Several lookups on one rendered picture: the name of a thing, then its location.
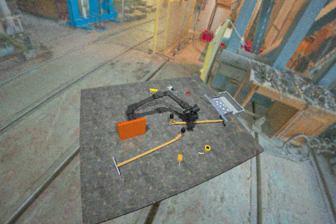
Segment yellow ring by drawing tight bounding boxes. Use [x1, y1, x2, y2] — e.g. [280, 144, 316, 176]
[204, 145, 211, 151]

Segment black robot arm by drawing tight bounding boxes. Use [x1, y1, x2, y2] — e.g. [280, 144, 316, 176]
[126, 91, 200, 121]

